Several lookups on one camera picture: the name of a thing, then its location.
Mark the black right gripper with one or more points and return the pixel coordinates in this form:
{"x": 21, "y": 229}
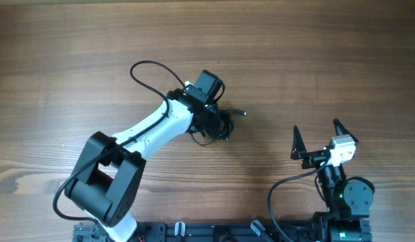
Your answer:
{"x": 316, "y": 156}

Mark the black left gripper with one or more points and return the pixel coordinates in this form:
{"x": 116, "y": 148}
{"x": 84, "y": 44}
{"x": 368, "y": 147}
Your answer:
{"x": 215, "y": 120}

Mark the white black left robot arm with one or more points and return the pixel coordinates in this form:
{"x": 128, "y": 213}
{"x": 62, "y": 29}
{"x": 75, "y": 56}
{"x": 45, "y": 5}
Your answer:
{"x": 108, "y": 172}

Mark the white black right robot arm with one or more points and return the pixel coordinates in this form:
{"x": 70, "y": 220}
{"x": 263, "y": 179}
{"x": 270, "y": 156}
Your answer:
{"x": 348, "y": 199}

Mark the black aluminium base frame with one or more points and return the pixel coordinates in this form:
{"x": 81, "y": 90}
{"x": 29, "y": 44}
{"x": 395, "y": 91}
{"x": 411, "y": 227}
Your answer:
{"x": 295, "y": 230}

